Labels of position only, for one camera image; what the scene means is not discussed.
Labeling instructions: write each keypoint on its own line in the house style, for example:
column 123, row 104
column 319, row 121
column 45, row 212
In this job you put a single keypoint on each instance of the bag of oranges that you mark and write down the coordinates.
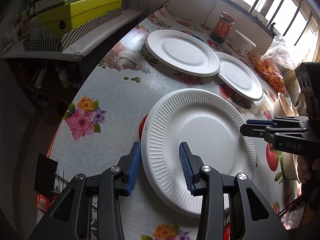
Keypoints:
column 267, row 66

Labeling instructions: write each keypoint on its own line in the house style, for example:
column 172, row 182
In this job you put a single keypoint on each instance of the grey side shelf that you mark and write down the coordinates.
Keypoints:
column 82, row 47

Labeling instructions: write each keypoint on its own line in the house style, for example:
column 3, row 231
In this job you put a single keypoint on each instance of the white plastic tub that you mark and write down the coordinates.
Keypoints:
column 241, row 44

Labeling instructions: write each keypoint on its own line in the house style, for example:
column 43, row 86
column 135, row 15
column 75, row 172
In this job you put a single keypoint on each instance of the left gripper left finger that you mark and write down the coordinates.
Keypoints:
column 129, row 165

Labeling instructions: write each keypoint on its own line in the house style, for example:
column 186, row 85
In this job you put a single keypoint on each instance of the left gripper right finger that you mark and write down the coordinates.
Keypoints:
column 191, row 165

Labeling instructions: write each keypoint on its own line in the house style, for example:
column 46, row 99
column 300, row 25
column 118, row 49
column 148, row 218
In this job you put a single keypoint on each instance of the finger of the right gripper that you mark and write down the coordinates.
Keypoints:
column 269, row 132
column 260, row 122

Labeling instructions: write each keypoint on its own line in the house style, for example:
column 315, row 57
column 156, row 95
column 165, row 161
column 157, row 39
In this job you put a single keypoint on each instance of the white foam plate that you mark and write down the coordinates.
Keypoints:
column 210, row 125
column 239, row 77
column 183, row 52

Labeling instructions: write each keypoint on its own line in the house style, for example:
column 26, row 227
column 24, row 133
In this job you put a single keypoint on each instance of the right hand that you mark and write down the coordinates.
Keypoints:
column 304, row 171

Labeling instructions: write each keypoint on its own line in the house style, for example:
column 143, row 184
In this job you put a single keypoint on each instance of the striped black white tray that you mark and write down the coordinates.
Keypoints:
column 62, row 43

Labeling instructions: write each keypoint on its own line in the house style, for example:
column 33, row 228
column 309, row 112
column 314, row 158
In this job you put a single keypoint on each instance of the black binder clip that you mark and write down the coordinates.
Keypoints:
column 45, row 176

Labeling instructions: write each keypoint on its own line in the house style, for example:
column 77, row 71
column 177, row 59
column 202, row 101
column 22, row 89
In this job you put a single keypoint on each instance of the yellow-green box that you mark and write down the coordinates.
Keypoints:
column 63, row 19

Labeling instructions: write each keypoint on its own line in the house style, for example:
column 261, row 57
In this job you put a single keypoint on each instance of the floral plastic tablecloth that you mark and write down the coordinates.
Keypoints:
column 125, row 86

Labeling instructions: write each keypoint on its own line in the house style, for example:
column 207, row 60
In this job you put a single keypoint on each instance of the window with bars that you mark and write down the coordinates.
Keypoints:
column 292, row 19

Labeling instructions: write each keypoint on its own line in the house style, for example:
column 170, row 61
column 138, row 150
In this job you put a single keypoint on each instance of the chili sauce jar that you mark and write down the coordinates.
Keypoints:
column 222, row 28

